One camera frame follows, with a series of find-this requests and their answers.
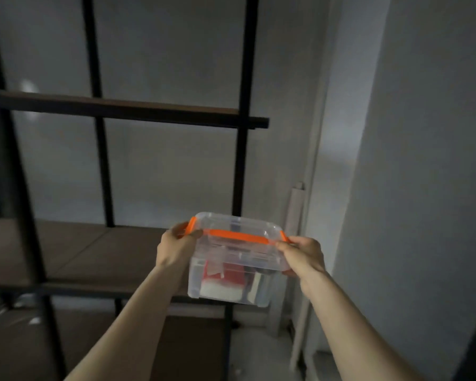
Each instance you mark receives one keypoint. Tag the person's right thumb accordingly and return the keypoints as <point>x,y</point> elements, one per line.
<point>284,249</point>

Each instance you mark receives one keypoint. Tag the person's left forearm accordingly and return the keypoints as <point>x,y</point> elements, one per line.
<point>137,331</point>

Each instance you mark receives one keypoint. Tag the person's right hand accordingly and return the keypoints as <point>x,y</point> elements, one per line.
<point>306,255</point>

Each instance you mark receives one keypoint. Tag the person's left thumb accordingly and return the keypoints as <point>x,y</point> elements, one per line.
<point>193,234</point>

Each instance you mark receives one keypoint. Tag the red white item in box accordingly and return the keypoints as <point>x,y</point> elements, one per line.
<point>226,279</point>

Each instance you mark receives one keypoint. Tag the person's left hand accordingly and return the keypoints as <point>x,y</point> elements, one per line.
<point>174,249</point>

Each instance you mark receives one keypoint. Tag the black metal shelving rack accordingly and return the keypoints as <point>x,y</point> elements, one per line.
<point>103,194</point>

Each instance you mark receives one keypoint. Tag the person's right forearm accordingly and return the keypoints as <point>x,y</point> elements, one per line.
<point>353,333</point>

